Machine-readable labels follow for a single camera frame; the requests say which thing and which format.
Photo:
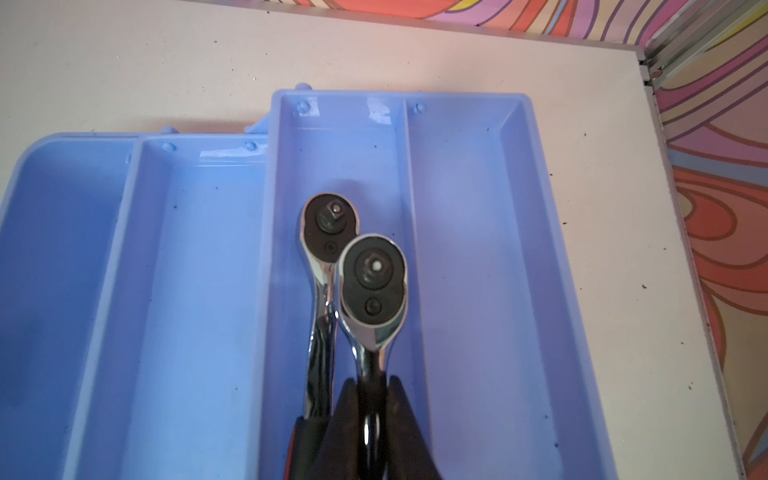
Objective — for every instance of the black red ratchet wrench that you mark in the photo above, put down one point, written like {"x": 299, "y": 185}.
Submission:
{"x": 328, "y": 222}

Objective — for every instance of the aluminium corner frame post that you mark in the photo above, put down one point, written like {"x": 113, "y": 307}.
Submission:
{"x": 697, "y": 27}

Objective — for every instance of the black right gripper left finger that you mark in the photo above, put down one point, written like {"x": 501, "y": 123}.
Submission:
{"x": 337, "y": 458}

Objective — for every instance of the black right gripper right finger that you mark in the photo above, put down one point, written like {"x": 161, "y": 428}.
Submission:
{"x": 407, "y": 456}

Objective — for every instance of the black yellow ratchet wrench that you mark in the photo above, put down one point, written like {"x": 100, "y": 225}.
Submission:
{"x": 371, "y": 295}

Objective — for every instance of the white and blue tool box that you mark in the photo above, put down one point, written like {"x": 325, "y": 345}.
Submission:
{"x": 156, "y": 303}

